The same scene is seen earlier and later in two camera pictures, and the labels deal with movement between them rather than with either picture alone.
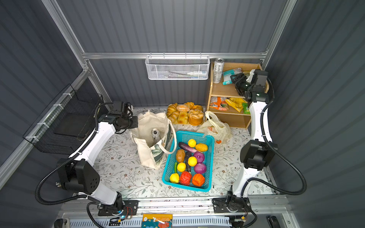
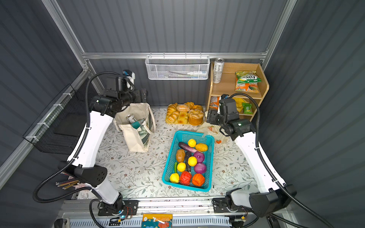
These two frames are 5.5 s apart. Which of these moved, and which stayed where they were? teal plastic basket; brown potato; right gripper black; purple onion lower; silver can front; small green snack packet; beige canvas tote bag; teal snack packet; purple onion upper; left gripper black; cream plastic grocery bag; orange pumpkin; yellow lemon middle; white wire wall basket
Moved: right gripper black; left gripper black; silver can front; beige canvas tote bag; teal snack packet
Stayed: orange pumpkin; brown potato; purple onion upper; white wire wall basket; teal plastic basket; small green snack packet; purple onion lower; yellow lemon middle; cream plastic grocery bag
